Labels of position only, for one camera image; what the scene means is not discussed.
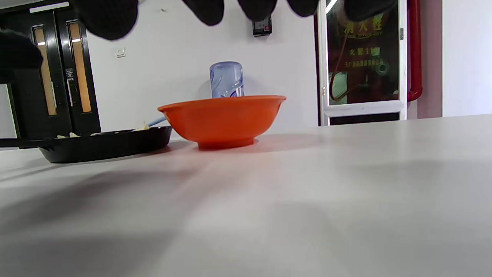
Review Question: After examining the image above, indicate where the person's right hand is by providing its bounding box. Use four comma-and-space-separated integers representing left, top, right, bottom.
0, 0, 398, 83

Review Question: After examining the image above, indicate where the black frying pan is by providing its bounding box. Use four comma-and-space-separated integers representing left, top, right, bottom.
0, 126, 173, 164

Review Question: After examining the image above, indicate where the white sign strip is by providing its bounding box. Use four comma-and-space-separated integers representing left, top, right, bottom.
30, 2, 70, 13

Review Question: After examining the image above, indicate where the black door with amber window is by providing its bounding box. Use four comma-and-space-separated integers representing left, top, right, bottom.
56, 8, 101, 135
0, 10, 60, 140

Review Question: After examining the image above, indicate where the blue water jug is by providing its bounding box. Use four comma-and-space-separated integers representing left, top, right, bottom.
209, 62, 244, 98

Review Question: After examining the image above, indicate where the orange plastic bowl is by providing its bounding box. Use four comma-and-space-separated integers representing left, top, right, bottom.
158, 95, 287, 150

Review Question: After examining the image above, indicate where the glass fire hydrant cabinet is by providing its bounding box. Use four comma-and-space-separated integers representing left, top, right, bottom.
317, 0, 408, 126

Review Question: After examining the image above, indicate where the red pipe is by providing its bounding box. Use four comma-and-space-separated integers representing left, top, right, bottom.
407, 0, 423, 103

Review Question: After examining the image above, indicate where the black wall alarm box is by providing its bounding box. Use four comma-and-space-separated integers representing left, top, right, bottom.
253, 15, 273, 37

